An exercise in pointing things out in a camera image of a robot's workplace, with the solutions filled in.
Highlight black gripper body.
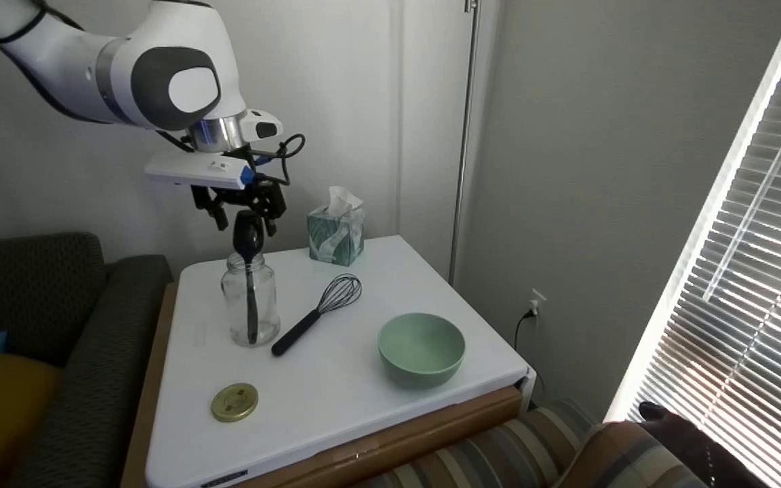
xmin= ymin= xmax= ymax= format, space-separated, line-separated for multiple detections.
xmin=193 ymin=176 xmax=288 ymax=233

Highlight black plastic spoon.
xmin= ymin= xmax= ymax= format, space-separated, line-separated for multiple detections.
xmin=232 ymin=208 xmax=263 ymax=344

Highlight clear glass jar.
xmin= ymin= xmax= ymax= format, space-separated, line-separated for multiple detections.
xmin=220 ymin=256 xmax=278 ymax=346

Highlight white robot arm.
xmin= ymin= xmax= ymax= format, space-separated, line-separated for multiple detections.
xmin=0 ymin=0 xmax=281 ymax=230

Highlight gold jar lid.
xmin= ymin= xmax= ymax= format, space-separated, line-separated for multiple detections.
xmin=209 ymin=383 xmax=261 ymax=424

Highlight green patterned tissue box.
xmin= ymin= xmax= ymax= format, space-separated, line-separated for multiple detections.
xmin=307 ymin=188 xmax=366 ymax=266

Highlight green ceramic bowl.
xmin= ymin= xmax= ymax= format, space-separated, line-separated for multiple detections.
xmin=377 ymin=313 xmax=465 ymax=390

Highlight dark grey armchair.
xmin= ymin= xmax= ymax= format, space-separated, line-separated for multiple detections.
xmin=0 ymin=233 xmax=170 ymax=488

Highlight striped sofa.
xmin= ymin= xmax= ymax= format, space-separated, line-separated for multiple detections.
xmin=351 ymin=402 xmax=773 ymax=488

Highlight window blinds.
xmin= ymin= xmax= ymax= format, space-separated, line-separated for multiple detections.
xmin=608 ymin=40 xmax=781 ymax=488

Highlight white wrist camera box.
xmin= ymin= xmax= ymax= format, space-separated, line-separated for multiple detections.
xmin=143 ymin=151 xmax=254 ymax=191

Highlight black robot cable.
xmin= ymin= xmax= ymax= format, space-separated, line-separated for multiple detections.
xmin=158 ymin=130 xmax=309 ymax=191

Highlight black wire whisk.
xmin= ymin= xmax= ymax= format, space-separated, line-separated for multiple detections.
xmin=272 ymin=275 xmax=364 ymax=359

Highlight wall power outlet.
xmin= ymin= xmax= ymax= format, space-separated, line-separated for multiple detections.
xmin=529 ymin=288 xmax=548 ymax=318

